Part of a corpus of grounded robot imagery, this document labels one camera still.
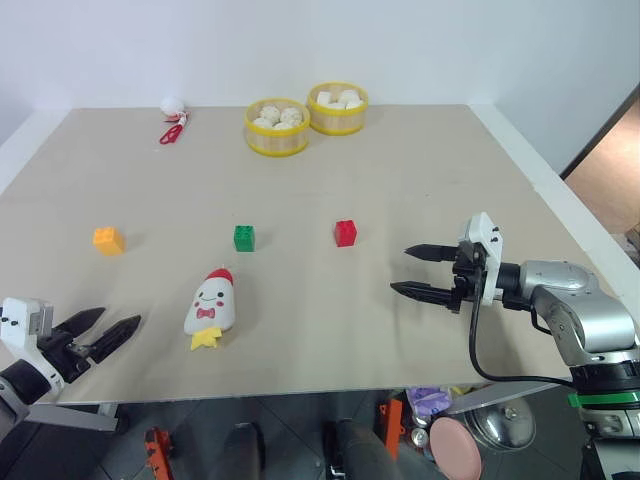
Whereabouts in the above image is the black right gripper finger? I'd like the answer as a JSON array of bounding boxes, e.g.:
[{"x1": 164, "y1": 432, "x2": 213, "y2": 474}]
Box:
[
  {"x1": 390, "y1": 280, "x2": 456, "y2": 308},
  {"x1": 404, "y1": 243, "x2": 459, "y2": 264}
]

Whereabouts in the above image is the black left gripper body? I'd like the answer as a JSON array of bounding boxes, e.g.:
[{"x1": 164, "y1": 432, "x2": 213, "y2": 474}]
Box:
[{"x1": 36, "y1": 326, "x2": 95, "y2": 384}]

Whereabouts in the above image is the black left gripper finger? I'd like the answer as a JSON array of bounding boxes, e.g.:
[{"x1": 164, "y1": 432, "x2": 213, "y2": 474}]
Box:
[
  {"x1": 55, "y1": 306, "x2": 107, "y2": 340},
  {"x1": 89, "y1": 314, "x2": 142, "y2": 365}
]

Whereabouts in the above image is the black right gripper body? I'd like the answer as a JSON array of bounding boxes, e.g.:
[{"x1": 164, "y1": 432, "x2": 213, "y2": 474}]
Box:
[{"x1": 449, "y1": 241, "x2": 489, "y2": 315}]

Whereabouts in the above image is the orange toy brick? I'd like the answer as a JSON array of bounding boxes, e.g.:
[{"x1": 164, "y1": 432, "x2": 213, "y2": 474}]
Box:
[{"x1": 92, "y1": 226, "x2": 126, "y2": 257}]

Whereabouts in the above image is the red toy brick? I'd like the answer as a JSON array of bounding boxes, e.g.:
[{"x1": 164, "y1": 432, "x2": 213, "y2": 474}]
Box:
[{"x1": 334, "y1": 218, "x2": 359, "y2": 248}]

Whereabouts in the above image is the white chicken plush toy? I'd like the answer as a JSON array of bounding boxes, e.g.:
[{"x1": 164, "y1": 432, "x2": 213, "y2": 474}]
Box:
[{"x1": 183, "y1": 267, "x2": 238, "y2": 352}]

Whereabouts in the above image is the purple plastic bag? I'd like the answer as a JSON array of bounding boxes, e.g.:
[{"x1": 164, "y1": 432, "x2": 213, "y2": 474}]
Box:
[{"x1": 405, "y1": 385, "x2": 452, "y2": 427}]

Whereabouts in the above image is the silver metal pot lid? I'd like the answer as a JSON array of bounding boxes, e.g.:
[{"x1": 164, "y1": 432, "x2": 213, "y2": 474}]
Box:
[{"x1": 463, "y1": 394, "x2": 537, "y2": 455}]

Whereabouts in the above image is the pink round disc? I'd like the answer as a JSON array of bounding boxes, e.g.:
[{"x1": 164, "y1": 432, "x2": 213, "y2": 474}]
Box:
[{"x1": 430, "y1": 416, "x2": 485, "y2": 480}]

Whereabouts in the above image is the green toy brick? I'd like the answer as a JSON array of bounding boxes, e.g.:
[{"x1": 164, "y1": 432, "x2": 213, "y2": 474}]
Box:
[{"x1": 233, "y1": 224, "x2": 258, "y2": 253}]

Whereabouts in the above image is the bamboo steamer with white cubes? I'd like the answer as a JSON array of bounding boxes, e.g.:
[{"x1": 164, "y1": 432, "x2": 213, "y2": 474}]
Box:
[{"x1": 305, "y1": 81, "x2": 370, "y2": 137}]

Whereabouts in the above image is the dark rounded shape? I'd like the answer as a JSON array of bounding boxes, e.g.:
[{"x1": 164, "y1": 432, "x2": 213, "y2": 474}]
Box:
[{"x1": 323, "y1": 418, "x2": 404, "y2": 480}]

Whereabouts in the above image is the brown wooden door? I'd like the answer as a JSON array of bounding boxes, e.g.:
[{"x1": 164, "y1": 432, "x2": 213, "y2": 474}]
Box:
[{"x1": 559, "y1": 82, "x2": 640, "y2": 237}]

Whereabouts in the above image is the bamboo steamer with round buns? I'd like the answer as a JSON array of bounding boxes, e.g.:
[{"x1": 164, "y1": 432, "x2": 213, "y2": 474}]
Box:
[{"x1": 243, "y1": 96, "x2": 312, "y2": 158}]

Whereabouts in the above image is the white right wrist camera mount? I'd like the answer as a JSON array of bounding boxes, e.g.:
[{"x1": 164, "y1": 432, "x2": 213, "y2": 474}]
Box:
[{"x1": 457, "y1": 211, "x2": 504, "y2": 306}]

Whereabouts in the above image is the grey metal table bracket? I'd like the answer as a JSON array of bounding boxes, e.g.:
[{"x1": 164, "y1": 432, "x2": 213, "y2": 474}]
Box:
[
  {"x1": 443, "y1": 381, "x2": 552, "y2": 416},
  {"x1": 28, "y1": 402, "x2": 120, "y2": 434}
]

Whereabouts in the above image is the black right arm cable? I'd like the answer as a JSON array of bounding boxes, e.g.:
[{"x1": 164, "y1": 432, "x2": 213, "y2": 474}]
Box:
[{"x1": 468, "y1": 267, "x2": 576, "y2": 387}]

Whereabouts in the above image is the orange metal bracket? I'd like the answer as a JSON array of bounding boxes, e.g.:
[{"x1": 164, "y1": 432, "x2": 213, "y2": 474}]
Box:
[
  {"x1": 144, "y1": 426, "x2": 177, "y2": 480},
  {"x1": 376, "y1": 398, "x2": 405, "y2": 462}
]

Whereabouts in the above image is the white ball with red strap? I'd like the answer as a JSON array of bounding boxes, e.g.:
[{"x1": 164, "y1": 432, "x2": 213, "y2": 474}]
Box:
[{"x1": 159, "y1": 95, "x2": 193, "y2": 147}]

